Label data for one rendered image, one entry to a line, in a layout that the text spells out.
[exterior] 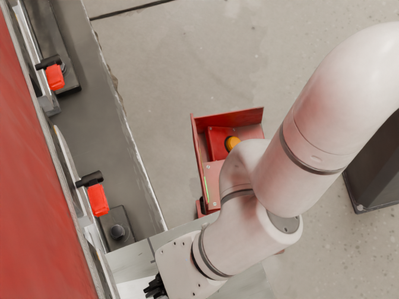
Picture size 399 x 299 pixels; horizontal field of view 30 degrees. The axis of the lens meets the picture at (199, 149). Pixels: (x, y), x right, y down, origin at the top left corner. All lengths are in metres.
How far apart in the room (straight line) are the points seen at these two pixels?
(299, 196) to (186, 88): 1.64
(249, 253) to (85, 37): 0.74
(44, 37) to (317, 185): 0.88
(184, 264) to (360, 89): 0.51
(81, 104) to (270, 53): 1.11
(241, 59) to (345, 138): 1.77
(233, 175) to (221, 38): 1.52
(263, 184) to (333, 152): 0.13
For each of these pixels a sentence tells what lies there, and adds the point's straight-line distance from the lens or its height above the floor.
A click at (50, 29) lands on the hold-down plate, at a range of 1.60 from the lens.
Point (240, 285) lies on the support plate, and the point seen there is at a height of 1.00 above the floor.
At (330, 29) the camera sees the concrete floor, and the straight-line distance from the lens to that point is 2.60.
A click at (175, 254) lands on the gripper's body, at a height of 1.16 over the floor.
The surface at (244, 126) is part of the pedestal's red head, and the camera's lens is 1.69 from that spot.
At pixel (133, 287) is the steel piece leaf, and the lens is 1.32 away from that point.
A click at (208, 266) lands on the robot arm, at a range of 1.09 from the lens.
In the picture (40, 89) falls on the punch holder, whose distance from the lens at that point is 1.14.
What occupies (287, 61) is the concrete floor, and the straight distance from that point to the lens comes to 2.53.
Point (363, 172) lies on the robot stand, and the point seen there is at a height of 0.23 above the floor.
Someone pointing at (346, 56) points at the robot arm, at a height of 1.63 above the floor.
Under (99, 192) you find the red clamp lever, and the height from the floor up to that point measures 1.30.
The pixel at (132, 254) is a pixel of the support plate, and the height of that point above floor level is 1.00.
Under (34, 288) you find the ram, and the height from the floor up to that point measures 1.77.
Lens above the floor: 2.31
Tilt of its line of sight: 73 degrees down
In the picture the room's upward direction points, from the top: 5 degrees counter-clockwise
